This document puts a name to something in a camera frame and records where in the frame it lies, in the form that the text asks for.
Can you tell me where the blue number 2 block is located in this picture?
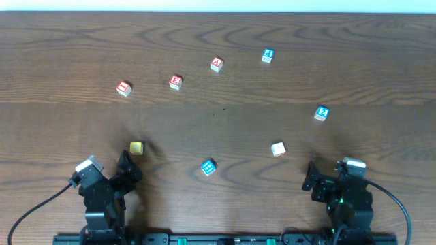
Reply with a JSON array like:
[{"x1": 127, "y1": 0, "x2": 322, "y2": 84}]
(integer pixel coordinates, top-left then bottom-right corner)
[{"x1": 314, "y1": 106, "x2": 330, "y2": 121}]

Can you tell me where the red letter I block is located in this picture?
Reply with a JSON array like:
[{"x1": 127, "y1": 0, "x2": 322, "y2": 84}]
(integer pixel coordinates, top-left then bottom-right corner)
[{"x1": 116, "y1": 81, "x2": 132, "y2": 97}]

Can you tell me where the red letter A block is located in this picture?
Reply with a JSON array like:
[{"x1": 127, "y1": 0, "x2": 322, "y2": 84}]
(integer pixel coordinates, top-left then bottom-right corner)
[{"x1": 210, "y1": 56, "x2": 223, "y2": 72}]

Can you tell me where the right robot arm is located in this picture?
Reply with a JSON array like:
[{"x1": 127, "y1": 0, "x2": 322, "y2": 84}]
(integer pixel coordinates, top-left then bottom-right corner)
[{"x1": 302, "y1": 157, "x2": 373, "y2": 244}]

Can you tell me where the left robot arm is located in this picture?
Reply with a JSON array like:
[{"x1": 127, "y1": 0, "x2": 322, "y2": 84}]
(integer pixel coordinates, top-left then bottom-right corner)
[{"x1": 76, "y1": 150, "x2": 142, "y2": 244}]

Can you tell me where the yellow wooden block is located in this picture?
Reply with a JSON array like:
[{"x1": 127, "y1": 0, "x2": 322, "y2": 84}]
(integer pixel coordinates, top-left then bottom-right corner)
[{"x1": 129, "y1": 142, "x2": 144, "y2": 155}]

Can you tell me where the white block red side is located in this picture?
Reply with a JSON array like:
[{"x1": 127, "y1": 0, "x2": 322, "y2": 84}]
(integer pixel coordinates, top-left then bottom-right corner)
[{"x1": 271, "y1": 142, "x2": 286, "y2": 157}]

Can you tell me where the blue picture block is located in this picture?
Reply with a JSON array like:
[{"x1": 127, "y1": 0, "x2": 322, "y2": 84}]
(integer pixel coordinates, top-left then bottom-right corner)
[{"x1": 201, "y1": 159, "x2": 216, "y2": 176}]

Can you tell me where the red letter E block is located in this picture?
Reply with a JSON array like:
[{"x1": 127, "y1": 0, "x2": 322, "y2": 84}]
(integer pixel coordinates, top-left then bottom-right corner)
[{"x1": 169, "y1": 75, "x2": 183, "y2": 90}]

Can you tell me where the blue letter P block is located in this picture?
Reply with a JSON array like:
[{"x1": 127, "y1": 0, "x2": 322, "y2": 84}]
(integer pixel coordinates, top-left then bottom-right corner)
[{"x1": 262, "y1": 48, "x2": 275, "y2": 63}]

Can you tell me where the right black cable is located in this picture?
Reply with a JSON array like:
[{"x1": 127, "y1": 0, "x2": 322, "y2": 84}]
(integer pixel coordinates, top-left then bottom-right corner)
[{"x1": 366, "y1": 180, "x2": 412, "y2": 245}]

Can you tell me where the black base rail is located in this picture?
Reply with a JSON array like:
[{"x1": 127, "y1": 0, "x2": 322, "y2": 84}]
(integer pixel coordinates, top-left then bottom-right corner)
[{"x1": 52, "y1": 231, "x2": 399, "y2": 245}]

